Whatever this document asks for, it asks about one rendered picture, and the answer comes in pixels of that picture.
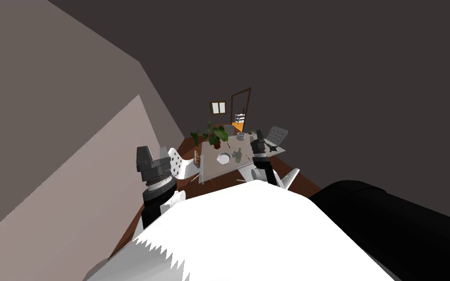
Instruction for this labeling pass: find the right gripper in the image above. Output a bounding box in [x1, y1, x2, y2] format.
[250, 130, 267, 157]

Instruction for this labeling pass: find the grey dining table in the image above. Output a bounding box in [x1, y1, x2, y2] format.
[199, 132, 287, 185]

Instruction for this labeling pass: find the green potted plant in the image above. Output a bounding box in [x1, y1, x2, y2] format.
[189, 120, 230, 150]

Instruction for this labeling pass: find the brown framed doorway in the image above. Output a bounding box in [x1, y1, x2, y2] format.
[230, 87, 252, 134]

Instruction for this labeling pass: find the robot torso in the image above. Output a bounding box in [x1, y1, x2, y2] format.
[82, 179, 402, 281]

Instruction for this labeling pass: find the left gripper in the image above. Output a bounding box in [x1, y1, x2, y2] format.
[136, 146, 172, 185]

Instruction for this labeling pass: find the brown framed window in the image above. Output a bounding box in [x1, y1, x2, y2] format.
[209, 101, 227, 116]

